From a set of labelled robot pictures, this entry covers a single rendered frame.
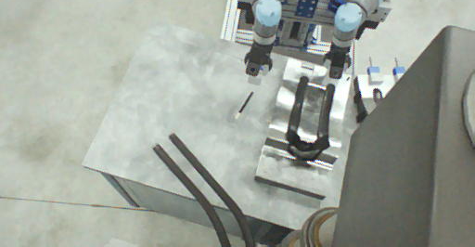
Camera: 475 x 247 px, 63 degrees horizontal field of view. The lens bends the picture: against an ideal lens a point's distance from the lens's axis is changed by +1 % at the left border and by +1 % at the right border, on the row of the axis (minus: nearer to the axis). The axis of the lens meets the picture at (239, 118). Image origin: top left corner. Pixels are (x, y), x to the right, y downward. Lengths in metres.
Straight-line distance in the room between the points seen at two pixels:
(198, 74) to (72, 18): 1.51
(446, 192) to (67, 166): 2.32
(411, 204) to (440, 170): 0.03
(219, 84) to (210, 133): 0.22
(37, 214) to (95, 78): 0.87
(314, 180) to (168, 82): 0.70
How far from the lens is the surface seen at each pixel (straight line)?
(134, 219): 2.28
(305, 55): 2.46
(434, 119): 0.26
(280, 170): 1.42
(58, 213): 2.40
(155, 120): 1.56
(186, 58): 1.68
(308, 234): 0.69
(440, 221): 0.23
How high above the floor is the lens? 2.20
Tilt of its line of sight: 65 degrees down
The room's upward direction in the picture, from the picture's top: 8 degrees clockwise
